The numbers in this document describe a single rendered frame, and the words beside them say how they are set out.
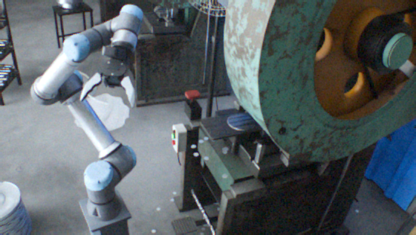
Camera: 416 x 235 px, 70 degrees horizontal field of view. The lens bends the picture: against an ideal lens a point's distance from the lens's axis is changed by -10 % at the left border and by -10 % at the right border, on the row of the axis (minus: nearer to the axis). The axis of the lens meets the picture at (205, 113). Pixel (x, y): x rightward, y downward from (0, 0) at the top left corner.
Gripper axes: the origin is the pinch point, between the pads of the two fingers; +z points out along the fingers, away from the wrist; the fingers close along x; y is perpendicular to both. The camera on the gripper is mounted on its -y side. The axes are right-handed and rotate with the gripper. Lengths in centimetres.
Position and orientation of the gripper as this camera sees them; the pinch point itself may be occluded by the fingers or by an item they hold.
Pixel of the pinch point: (105, 103)
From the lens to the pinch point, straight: 92.7
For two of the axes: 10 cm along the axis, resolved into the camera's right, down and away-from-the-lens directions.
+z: -1.1, 9.1, -4.0
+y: -0.7, 3.9, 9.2
